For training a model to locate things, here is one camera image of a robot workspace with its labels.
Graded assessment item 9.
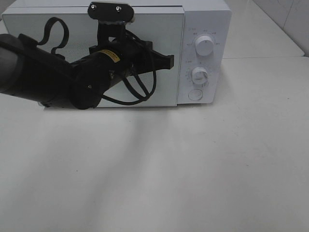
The white microwave oven body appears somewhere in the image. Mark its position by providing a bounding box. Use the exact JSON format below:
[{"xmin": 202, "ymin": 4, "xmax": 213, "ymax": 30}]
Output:
[{"xmin": 1, "ymin": 0, "xmax": 232, "ymax": 106}]

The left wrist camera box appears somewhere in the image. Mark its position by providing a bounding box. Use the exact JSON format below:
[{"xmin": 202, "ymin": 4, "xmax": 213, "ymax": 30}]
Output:
[{"xmin": 87, "ymin": 1, "xmax": 135, "ymax": 45}]

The round door release button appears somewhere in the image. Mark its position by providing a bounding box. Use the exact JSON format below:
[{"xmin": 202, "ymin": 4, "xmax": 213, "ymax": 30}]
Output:
[{"xmin": 188, "ymin": 89, "xmax": 203, "ymax": 101}]

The white lower timer knob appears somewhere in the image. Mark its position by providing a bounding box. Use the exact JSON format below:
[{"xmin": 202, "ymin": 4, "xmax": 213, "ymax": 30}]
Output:
[{"xmin": 192, "ymin": 67, "xmax": 208, "ymax": 85}]

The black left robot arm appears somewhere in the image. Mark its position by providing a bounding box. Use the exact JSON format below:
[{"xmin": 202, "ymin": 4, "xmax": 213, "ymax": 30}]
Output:
[{"xmin": 0, "ymin": 34, "xmax": 174, "ymax": 110}]

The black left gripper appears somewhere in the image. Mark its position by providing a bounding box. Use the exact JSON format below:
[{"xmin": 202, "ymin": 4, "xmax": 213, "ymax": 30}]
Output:
[{"xmin": 89, "ymin": 39, "xmax": 174, "ymax": 73}]

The white upper power knob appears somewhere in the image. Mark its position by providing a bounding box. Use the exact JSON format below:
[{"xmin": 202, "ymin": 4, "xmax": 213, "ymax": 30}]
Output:
[{"xmin": 195, "ymin": 35, "xmax": 214, "ymax": 56}]

